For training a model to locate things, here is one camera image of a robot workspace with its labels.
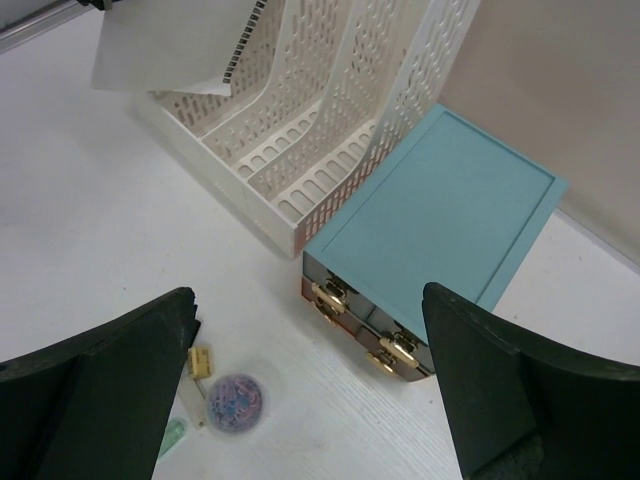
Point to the white file organizer rack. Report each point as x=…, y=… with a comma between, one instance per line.
x=322, y=94

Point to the aluminium rail frame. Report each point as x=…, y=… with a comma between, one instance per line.
x=23, y=20

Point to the beige eraser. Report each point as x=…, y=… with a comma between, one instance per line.
x=199, y=363

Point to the drawer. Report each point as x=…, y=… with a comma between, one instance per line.
x=407, y=354

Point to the white Canon manual booklet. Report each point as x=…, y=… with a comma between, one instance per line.
x=190, y=46

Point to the teal drawer box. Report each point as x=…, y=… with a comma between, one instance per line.
x=450, y=204

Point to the green highlighter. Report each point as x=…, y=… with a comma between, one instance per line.
x=175, y=431

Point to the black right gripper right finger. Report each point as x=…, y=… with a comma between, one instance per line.
x=522, y=406

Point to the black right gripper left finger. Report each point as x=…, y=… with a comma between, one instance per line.
x=95, y=406

